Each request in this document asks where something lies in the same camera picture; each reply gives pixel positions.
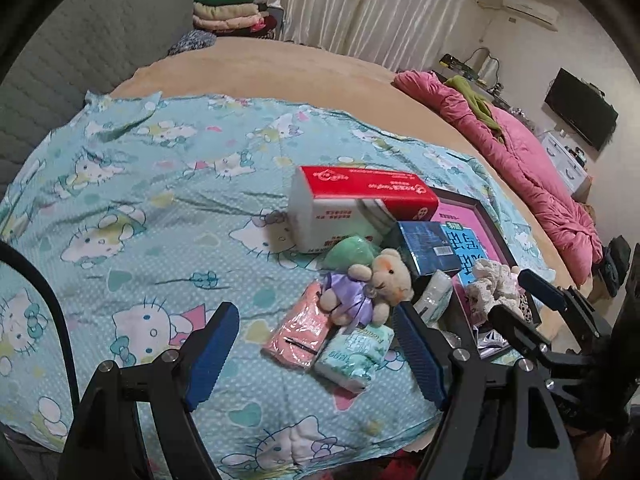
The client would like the blue speckled cloth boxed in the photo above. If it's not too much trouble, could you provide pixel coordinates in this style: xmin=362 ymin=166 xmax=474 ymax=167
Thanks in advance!
xmin=167 ymin=29 xmax=217 ymax=57

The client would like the blue cartoon cat blanket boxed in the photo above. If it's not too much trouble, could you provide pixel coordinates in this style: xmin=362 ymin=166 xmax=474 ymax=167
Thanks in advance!
xmin=0 ymin=91 xmax=556 ymax=480

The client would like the pink and blue book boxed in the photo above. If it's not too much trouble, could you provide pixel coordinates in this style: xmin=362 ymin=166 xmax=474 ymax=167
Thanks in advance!
xmin=432 ymin=205 xmax=506 ymax=311

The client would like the person's right forearm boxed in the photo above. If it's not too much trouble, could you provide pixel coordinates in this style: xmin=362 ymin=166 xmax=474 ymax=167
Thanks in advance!
xmin=562 ymin=427 xmax=618 ymax=480

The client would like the dark blue box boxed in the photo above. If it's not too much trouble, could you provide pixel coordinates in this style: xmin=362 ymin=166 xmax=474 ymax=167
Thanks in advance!
xmin=397 ymin=220 xmax=463 ymax=277

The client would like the white air conditioner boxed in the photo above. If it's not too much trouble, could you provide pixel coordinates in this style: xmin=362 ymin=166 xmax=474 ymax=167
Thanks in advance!
xmin=502 ymin=0 xmax=560 ymax=28

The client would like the grey quilted headboard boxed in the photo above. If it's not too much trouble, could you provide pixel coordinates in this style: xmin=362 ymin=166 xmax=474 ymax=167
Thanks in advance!
xmin=0 ymin=0 xmax=201 ymax=201

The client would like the black cable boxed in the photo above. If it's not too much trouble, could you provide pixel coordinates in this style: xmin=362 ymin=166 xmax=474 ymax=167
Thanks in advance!
xmin=0 ymin=240 xmax=81 ymax=411

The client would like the black bag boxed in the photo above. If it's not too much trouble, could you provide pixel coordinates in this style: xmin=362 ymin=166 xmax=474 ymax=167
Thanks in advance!
xmin=597 ymin=235 xmax=632 ymax=297

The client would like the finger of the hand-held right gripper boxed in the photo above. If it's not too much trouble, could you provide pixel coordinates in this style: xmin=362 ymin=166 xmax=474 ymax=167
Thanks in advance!
xmin=487 ymin=304 xmax=553 ymax=361
xmin=517 ymin=269 xmax=608 ymax=341

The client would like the tan bed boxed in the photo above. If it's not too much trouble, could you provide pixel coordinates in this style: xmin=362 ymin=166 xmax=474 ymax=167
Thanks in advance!
xmin=107 ymin=35 xmax=588 ymax=351

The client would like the white lace scrunchie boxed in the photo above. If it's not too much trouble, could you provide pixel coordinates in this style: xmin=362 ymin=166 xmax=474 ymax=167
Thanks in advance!
xmin=465 ymin=259 xmax=523 ymax=321

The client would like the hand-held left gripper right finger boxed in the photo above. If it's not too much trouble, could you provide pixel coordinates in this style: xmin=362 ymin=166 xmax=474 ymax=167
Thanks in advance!
xmin=393 ymin=301 xmax=576 ymax=480

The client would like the black television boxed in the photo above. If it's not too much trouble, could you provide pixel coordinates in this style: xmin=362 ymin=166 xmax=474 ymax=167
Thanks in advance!
xmin=544 ymin=67 xmax=619 ymax=152

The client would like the stack of folded clothes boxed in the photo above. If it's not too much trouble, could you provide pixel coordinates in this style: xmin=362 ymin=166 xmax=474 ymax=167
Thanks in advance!
xmin=192 ymin=0 xmax=286 ymax=41

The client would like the white cabinet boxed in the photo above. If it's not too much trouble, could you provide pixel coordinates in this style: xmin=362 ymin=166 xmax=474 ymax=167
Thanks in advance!
xmin=540 ymin=130 xmax=593 ymax=201

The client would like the pink towel packet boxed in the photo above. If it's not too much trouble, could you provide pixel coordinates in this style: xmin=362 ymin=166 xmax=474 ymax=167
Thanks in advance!
xmin=262 ymin=281 xmax=341 ymax=372

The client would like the cluttered side table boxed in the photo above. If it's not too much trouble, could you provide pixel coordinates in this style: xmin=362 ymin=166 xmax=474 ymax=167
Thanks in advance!
xmin=439 ymin=47 xmax=503 ymax=96

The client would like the beige teddy bear purple dress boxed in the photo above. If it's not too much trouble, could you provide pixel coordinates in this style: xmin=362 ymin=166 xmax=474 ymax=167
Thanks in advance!
xmin=319 ymin=249 xmax=415 ymax=326

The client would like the pale clear tissue packet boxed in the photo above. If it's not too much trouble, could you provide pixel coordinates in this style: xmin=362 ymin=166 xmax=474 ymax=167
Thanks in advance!
xmin=412 ymin=269 xmax=453 ymax=323

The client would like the green tissue pack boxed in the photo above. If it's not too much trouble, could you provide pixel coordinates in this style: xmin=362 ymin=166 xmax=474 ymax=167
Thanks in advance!
xmin=314 ymin=322 xmax=393 ymax=393

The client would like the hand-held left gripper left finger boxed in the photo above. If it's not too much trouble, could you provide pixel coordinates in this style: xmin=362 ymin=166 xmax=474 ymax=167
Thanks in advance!
xmin=60 ymin=301 xmax=241 ymax=480

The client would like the mint green pouch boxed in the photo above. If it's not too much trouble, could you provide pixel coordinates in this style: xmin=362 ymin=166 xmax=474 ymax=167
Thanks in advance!
xmin=322 ymin=235 xmax=381 ymax=273

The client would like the pink quilt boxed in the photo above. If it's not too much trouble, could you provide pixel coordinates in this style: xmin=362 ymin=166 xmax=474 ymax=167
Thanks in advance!
xmin=392 ymin=70 xmax=606 ymax=288

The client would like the green cloth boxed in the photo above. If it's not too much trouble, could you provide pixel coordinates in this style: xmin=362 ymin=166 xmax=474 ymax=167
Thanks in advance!
xmin=444 ymin=75 xmax=506 ymax=143

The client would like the white curtain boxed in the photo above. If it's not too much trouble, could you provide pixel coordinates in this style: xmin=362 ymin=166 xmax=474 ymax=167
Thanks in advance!
xmin=267 ymin=0 xmax=476 ymax=73

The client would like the red and white tissue pack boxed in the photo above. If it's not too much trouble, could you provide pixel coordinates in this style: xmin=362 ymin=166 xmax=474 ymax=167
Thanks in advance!
xmin=287 ymin=166 xmax=440 ymax=255

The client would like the silver snack packet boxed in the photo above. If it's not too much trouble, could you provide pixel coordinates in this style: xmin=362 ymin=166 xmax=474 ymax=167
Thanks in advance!
xmin=472 ymin=327 xmax=511 ymax=358

